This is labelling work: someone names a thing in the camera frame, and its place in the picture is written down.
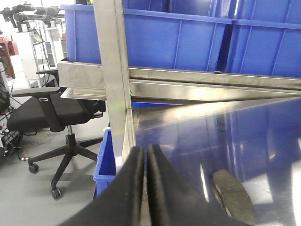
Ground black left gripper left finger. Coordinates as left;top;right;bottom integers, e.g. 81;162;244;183
60;146;144;226

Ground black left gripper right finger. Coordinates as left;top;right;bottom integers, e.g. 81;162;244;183
147;145;246;226

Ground dark brake pad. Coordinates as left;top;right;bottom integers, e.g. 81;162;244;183
211;169;255;226

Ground blue floor bin left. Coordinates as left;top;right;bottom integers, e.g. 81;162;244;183
93;129;117;196

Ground black office chair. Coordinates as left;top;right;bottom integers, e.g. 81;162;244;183
7;69;106;200

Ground blue plastic bin left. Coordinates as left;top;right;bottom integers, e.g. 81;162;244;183
61;4;231;72

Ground blue plastic bin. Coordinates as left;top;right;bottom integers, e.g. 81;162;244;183
61;4;231;72
226;0;301;78

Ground blue plastic bin right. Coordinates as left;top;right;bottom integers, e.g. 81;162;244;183
226;0;301;78

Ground background robot arms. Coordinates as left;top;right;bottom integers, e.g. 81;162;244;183
0;2;64;32

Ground stainless steel rack frame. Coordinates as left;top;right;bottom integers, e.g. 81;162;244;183
58;0;301;159

